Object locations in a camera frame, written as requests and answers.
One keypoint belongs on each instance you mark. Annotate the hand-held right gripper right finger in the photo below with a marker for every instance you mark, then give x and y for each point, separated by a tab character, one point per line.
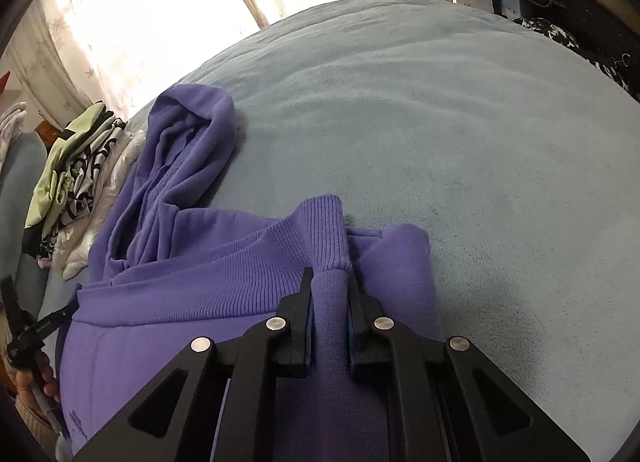
362	337

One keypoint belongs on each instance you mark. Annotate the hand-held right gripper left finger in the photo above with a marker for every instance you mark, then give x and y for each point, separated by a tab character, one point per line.
300	327

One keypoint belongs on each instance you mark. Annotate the purple zip hoodie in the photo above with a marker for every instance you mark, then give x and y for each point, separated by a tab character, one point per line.
200	267

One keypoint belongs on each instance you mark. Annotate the person's left forearm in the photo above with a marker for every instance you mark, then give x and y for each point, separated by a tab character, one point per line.
30	417

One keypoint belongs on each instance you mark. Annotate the person's left hand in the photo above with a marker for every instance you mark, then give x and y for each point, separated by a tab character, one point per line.
47	384

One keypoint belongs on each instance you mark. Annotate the blue-grey pillow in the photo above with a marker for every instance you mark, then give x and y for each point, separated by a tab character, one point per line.
20	182

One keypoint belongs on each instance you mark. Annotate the black white striped folded garment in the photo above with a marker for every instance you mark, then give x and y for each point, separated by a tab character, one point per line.
82	182

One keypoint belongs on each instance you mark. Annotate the floral folded blanket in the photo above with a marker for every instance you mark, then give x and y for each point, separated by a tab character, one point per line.
12	122

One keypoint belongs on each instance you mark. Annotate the black white patterned cloth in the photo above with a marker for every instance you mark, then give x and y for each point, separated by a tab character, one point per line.
555	34

